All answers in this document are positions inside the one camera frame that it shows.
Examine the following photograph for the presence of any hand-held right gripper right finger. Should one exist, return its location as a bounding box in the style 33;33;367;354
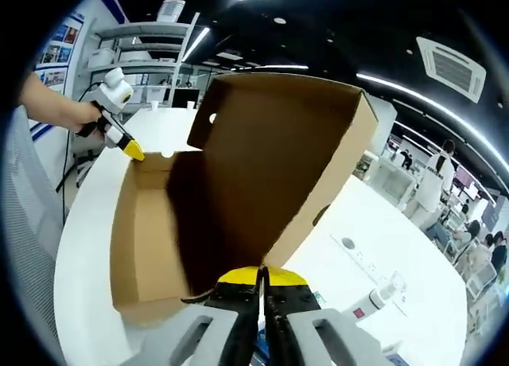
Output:
262;265;394;366

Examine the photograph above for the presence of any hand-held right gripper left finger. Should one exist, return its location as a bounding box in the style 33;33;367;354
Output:
134;265;262;366

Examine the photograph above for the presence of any white spray bottle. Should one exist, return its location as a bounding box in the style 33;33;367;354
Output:
341;272;406;323

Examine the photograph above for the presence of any brown cardboard shoe box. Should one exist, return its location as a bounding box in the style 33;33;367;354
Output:
110;73;379;335

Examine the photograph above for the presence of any person's left hand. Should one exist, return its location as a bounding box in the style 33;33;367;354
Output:
59;99;105;138

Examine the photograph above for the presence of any grey metal shelf rack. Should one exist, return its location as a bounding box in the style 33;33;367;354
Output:
85;11;200;104

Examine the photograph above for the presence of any grey mesh office chair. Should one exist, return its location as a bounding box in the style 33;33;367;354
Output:
6;107;67;366

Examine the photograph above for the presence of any long curved ceiling light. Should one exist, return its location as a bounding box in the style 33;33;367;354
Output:
356;73;509;180

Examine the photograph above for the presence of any ceiling air conditioner vent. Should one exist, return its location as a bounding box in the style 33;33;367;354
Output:
415;35;487;103

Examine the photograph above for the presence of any blue white wall poster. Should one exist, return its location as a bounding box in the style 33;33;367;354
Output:
33;14;87;96

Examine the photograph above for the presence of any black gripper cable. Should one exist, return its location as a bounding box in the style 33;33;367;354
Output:
54;83;100;226

